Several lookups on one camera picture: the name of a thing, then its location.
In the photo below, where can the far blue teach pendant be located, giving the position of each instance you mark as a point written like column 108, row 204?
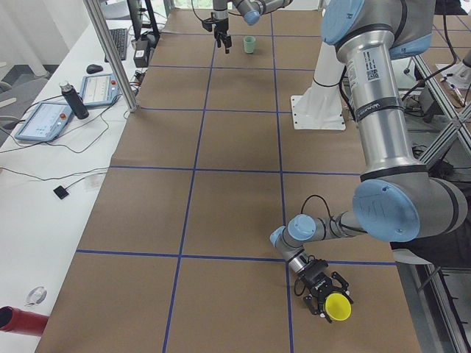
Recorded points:
column 99, row 90

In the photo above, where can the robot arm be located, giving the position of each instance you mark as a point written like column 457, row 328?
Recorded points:
column 250, row 11
column 397, row 200

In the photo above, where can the black power adapter box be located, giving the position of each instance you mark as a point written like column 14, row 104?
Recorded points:
column 142, row 53

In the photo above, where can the red cylinder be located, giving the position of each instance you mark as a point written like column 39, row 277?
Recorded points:
column 22, row 322

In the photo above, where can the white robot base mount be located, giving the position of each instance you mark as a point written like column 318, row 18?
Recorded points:
column 320, row 107

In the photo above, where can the aluminium frame post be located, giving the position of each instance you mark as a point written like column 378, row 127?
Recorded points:
column 103, row 33

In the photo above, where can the black water bottle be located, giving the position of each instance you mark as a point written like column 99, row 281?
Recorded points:
column 73, row 99

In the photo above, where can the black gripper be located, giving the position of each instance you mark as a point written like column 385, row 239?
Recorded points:
column 317, row 280
column 221, row 26

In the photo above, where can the clear tape roll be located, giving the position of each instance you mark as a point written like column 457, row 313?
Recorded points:
column 36, row 296

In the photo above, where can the blue teach pendant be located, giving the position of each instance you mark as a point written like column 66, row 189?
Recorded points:
column 45, row 122
column 99, row 90

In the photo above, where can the green cup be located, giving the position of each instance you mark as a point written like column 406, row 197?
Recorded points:
column 249, row 43

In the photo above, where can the black monitor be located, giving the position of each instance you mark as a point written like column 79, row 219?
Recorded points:
column 136, row 10

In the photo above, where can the small black square device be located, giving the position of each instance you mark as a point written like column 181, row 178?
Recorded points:
column 61, row 192

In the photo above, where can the near blue teach pendant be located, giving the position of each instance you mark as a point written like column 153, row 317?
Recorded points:
column 45, row 122

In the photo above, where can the black computer mouse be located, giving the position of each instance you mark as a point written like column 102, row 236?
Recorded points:
column 94, row 68

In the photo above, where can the yellow cup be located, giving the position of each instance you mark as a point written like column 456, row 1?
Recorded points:
column 338, row 307

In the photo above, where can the black keyboard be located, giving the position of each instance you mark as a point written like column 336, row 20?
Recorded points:
column 120, row 39

